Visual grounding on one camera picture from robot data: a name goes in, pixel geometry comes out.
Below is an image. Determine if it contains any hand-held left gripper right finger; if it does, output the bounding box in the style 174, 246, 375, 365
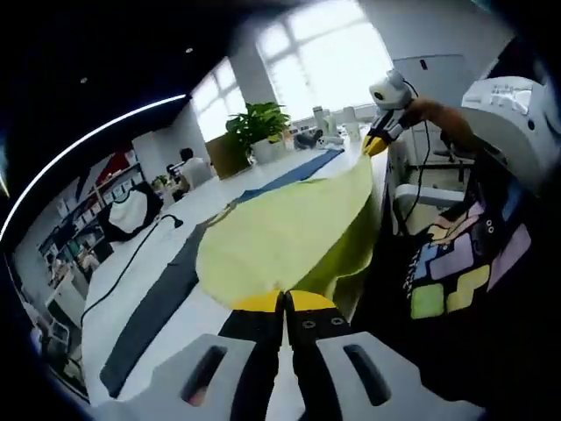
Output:
284, 289, 487, 421

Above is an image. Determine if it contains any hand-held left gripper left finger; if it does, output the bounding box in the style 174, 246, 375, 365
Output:
96, 289, 286, 421

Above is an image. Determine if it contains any yellow blue grey garment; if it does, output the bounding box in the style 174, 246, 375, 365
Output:
99, 146, 378, 398

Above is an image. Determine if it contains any cluster of bottles and jars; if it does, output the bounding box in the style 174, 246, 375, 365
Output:
306, 104, 365, 141

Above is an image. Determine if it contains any grey headset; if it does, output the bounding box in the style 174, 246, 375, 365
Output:
293, 130, 323, 151

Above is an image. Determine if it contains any potted green plant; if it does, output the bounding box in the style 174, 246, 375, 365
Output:
225, 101, 293, 163

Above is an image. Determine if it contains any brown cardboard box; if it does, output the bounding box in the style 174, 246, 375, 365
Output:
204, 133, 255, 181

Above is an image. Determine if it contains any person in colourful shirt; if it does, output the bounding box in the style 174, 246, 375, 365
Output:
350, 166, 561, 409

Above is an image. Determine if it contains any black and white shirt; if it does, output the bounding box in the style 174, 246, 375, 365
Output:
98, 182, 163, 245

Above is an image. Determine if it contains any shelf with white storage bins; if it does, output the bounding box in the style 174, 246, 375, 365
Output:
39, 151, 146, 264

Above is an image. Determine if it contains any long ceiling light strip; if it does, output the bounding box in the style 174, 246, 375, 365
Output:
0, 94, 192, 238

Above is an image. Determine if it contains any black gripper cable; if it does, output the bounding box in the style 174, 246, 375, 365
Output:
402, 78, 435, 233

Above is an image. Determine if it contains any black cable with plug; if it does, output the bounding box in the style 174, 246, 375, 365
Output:
81, 213, 184, 325

